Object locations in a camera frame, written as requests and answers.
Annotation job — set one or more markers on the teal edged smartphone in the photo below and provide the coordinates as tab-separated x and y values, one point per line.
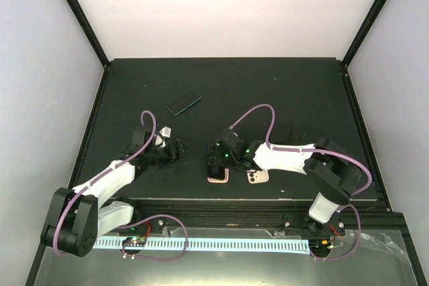
183	102

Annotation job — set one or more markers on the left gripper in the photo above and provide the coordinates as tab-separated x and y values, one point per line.
173	156

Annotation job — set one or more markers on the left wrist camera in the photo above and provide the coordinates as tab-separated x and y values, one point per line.
165	132

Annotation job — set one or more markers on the black aluminium front rail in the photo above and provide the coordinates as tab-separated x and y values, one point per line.
294	219

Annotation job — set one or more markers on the right black frame post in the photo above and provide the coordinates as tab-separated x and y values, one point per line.
363	31

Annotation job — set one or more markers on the black smartphone face down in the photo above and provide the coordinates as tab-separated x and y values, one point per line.
218	173

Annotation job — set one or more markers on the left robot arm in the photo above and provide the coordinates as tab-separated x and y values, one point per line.
77	217

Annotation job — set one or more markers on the pink phone case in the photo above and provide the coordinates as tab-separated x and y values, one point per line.
218	179

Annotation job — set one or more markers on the black frame post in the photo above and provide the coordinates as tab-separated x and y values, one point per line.
363	31
86	27

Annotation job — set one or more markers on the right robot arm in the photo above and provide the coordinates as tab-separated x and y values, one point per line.
335	175

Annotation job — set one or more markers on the beige phone case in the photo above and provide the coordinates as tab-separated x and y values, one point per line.
258	177

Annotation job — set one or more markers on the left black frame post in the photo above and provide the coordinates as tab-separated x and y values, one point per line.
86	27

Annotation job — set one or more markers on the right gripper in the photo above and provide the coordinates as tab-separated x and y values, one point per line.
214	157

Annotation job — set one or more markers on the left small circuit board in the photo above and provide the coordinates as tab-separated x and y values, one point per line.
134	241

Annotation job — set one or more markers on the white slotted cable duct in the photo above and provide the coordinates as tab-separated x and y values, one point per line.
209	245

